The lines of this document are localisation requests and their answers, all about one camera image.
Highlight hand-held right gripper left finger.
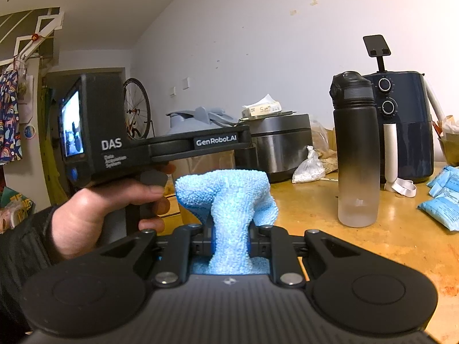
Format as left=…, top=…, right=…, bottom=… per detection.
left=101, top=224, right=216, bottom=288

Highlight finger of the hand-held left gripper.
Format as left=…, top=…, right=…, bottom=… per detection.
left=150, top=125, right=252, bottom=163

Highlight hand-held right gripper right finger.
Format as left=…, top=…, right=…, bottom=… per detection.
left=247, top=224, right=358, bottom=288

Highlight clear shaker bottle grey lid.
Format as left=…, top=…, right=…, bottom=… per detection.
left=166, top=107, right=248, bottom=187

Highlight blue microfiber cloth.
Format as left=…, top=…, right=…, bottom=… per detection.
left=174, top=168, right=279, bottom=276

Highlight person's left forearm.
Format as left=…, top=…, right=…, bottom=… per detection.
left=0, top=204, right=69, bottom=334

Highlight person's left hand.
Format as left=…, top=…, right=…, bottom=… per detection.
left=53, top=185, right=171, bottom=261

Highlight bicycle wheel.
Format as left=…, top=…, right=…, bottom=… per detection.
left=123, top=78, right=152, bottom=140

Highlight black power adapter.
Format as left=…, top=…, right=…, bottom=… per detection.
left=235, top=144, right=259, bottom=173

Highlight tissue box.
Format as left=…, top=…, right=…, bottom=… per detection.
left=241, top=94, right=283, bottom=119

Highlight yellow green hanging cloth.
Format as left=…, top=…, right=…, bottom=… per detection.
left=38, top=86, right=69, bottom=205

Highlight silver rice cooker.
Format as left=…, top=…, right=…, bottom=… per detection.
left=235, top=114, right=313, bottom=183

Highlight white plastic bag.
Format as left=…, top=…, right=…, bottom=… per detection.
left=291, top=146, right=326, bottom=184

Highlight colourful printed hanging cloth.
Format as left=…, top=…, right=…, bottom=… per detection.
left=0, top=69, right=23, bottom=166

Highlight crumpled clear plastic bag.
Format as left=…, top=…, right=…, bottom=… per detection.
left=310, top=116, right=338, bottom=173

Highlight white stair railing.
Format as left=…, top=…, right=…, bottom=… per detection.
left=0, top=7, right=65, bottom=69

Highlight colourful printed bag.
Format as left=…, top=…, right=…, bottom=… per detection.
left=0, top=186, right=36, bottom=233

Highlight black gradient water bottle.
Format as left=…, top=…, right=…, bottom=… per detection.
left=330, top=71, right=381, bottom=228

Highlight blue packet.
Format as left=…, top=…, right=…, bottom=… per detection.
left=417, top=196, right=459, bottom=232
left=429, top=183, right=459, bottom=201
left=426, top=166, right=459, bottom=189

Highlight dark blue air fryer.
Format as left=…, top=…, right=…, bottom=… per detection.
left=360, top=71, right=435, bottom=184

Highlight black phone stand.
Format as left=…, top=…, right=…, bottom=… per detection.
left=363, top=35, right=391, bottom=72

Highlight olive bowl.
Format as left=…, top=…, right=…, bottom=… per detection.
left=437, top=134, right=459, bottom=168

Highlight crumpled paper wrappers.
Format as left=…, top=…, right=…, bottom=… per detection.
left=432, top=115, right=459, bottom=140

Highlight white tube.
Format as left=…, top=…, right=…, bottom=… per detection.
left=424, top=79, right=447, bottom=122

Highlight white strap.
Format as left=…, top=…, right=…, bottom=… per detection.
left=384, top=178, right=417, bottom=198

